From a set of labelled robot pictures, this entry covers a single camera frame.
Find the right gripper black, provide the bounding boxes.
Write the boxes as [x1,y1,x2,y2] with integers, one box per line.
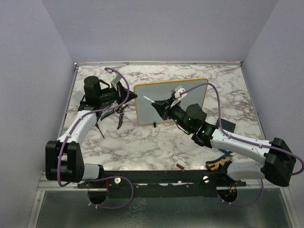
[152,96,193,133]

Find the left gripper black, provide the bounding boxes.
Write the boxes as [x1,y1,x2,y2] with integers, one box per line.
[98,81,137,106]

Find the white marker pen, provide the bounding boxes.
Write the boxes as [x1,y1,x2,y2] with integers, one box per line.
[142,95,155,103]

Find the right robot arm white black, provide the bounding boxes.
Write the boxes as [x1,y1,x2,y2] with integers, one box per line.
[152,99,296,187]

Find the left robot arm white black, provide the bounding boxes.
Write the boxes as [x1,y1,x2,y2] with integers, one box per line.
[45,69,137,188]

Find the black pruning shears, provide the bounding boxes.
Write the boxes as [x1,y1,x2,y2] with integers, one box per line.
[116,105,128,130]

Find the grey white small device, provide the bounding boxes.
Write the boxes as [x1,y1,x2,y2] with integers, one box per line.
[71,91,84,106]

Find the black flat box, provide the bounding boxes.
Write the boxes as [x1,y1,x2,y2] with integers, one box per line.
[221,118,236,133]

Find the yellow black utility knife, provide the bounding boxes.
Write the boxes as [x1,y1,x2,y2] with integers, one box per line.
[205,157,230,171]

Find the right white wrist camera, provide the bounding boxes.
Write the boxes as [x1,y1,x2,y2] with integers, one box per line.
[171,85,187,107]

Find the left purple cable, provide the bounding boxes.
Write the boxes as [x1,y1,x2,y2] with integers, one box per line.
[57,67,136,211]

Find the purple cable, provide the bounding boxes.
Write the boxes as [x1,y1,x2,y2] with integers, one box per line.
[57,67,136,211]
[180,83,304,207]

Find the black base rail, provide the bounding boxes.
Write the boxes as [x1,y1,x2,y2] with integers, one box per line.
[78,170,247,199]

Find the blue handled pliers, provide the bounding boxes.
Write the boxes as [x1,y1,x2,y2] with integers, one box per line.
[220,149,233,158]

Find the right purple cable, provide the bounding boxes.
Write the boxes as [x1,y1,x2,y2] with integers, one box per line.
[180,83,304,207]

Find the aluminium table frame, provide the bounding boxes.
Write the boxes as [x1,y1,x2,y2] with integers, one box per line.
[29,62,300,228]

